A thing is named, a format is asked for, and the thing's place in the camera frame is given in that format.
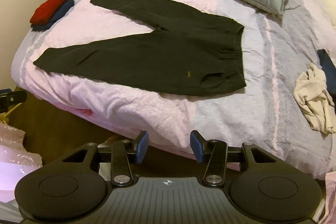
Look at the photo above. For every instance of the navy folded garment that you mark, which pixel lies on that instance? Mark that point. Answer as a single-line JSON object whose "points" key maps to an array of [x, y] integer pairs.
{"points": [[64, 7]]}

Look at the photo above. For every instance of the dark blue jeans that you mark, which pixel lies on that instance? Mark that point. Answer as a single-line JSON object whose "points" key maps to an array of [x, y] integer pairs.
{"points": [[328, 66]]}

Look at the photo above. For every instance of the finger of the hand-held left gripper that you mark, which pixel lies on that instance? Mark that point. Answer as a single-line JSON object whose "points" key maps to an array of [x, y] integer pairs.
{"points": [[13, 99]]}

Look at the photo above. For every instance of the cream white garment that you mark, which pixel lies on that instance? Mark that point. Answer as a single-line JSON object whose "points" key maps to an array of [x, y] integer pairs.
{"points": [[312, 98]]}

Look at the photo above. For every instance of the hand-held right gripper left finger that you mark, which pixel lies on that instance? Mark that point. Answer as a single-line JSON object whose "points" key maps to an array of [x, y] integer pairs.
{"points": [[141, 146]]}

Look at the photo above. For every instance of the thin yellow stick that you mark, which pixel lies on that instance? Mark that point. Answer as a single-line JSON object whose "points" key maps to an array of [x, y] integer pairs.
{"points": [[11, 110]]}

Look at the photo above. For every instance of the red folded garment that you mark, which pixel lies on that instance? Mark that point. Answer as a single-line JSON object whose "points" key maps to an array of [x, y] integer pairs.
{"points": [[50, 7]]}

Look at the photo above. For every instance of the pink plastic bag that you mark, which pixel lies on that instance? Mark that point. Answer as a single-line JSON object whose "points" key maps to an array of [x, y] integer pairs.
{"points": [[13, 150]]}

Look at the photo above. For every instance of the black pants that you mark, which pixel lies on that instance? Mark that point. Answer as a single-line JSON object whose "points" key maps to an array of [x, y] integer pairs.
{"points": [[157, 56]]}

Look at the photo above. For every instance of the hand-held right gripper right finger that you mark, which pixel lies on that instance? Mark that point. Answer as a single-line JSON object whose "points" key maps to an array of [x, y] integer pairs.
{"points": [[197, 146]]}

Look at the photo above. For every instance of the bed with lilac grey duvet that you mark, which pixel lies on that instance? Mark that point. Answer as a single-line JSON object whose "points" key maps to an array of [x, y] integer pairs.
{"points": [[105, 108]]}

